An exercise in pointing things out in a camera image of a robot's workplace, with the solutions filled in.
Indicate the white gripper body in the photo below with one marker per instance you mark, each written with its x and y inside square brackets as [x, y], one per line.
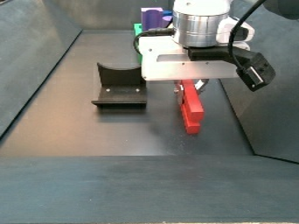
[166, 62]

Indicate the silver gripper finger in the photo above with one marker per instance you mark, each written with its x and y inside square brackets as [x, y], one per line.
[178, 88]
[200, 85]

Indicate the red double-square block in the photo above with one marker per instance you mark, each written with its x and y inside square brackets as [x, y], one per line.
[192, 110]

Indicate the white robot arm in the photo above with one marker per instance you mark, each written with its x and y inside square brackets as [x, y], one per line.
[204, 46]

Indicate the green shape-sorter board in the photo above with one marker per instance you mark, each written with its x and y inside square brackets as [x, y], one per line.
[138, 28]

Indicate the tall purple arch block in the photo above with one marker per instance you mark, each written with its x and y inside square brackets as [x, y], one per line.
[151, 17]

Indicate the black curved holder stand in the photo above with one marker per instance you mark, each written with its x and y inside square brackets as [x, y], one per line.
[122, 87]

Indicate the purple cylinder block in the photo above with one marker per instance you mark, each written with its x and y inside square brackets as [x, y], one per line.
[167, 20]

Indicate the blue cylinder block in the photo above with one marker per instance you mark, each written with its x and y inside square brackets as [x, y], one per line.
[167, 13]

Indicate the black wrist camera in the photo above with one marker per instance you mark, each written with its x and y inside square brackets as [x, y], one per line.
[252, 67]

